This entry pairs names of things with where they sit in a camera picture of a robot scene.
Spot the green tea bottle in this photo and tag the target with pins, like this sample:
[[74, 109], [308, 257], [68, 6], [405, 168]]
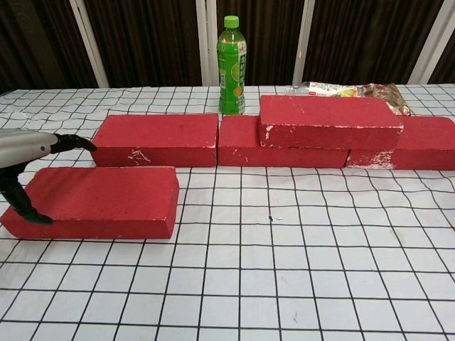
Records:
[[231, 71]]

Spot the clear plastic bottle fruit label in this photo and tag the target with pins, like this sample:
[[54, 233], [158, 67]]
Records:
[[327, 90]]

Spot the red foam brick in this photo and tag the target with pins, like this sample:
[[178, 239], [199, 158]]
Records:
[[241, 142], [337, 120], [156, 135], [426, 142], [106, 202]]

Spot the gold foil snack packet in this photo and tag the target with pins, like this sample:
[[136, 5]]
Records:
[[394, 99]]

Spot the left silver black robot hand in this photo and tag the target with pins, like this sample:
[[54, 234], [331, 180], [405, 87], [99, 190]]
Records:
[[25, 145]]

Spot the white black checkered tablecloth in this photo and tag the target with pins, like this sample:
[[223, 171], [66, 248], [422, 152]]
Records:
[[249, 277]]

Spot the white screen frame post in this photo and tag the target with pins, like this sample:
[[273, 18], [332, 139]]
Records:
[[206, 42], [89, 42], [304, 42], [432, 42]]

